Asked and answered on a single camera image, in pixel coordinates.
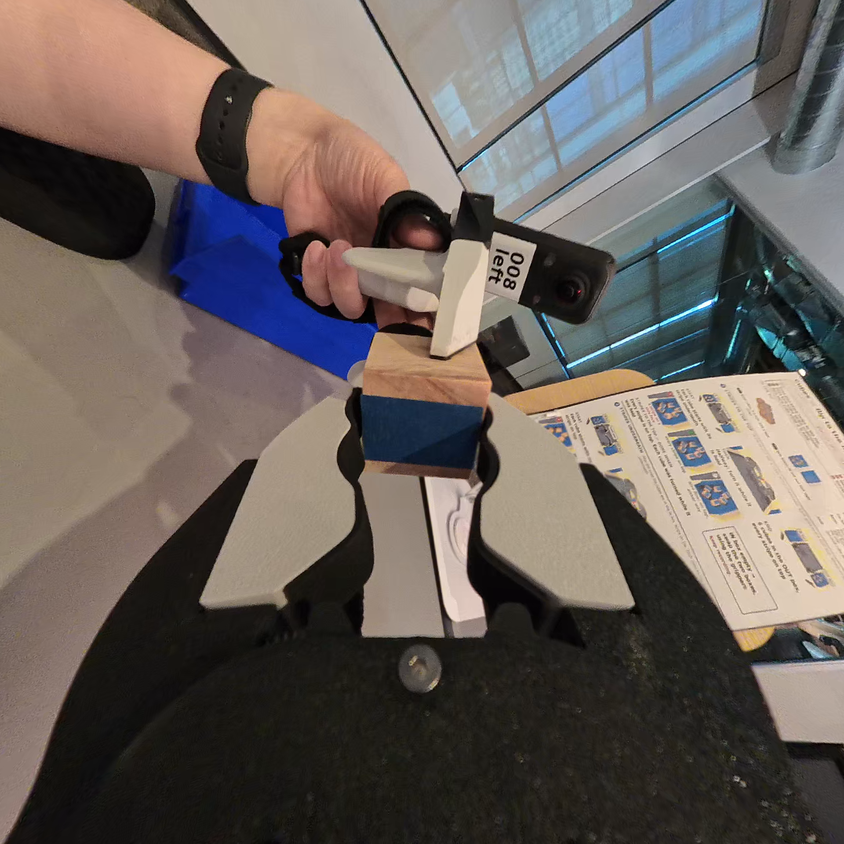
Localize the white moulded plastic piece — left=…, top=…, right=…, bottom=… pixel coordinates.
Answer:
left=422, top=475, right=489, bottom=638

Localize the printed instruction sheet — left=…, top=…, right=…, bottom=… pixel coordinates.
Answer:
left=531, top=372, right=844, bottom=634

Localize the silver duct pipe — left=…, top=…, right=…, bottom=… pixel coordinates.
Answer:
left=771, top=0, right=844, bottom=175

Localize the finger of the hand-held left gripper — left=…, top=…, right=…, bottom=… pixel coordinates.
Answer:
left=430, top=231, right=494, bottom=361

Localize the black watch strap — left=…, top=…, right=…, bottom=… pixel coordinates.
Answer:
left=196, top=68, right=274, bottom=205

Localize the wooden cube with blue tape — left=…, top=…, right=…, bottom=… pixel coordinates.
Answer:
left=360, top=331, right=493, bottom=477

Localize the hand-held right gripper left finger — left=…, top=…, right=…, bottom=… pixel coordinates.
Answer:
left=200, top=388, right=375, bottom=635

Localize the black office chair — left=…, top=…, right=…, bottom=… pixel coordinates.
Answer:
left=0, top=128, right=156, bottom=261

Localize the person's left forearm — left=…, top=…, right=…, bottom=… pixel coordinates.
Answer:
left=0, top=0, right=229, bottom=183

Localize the blue plastic bin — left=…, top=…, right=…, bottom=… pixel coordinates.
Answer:
left=166, top=179, right=378, bottom=362

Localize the large glass window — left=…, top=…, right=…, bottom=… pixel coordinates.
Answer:
left=361, top=0, right=782, bottom=215

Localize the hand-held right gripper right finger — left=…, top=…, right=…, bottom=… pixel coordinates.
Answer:
left=467, top=394, right=635, bottom=635

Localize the person's left hand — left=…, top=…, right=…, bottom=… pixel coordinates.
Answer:
left=247, top=89, right=444, bottom=331

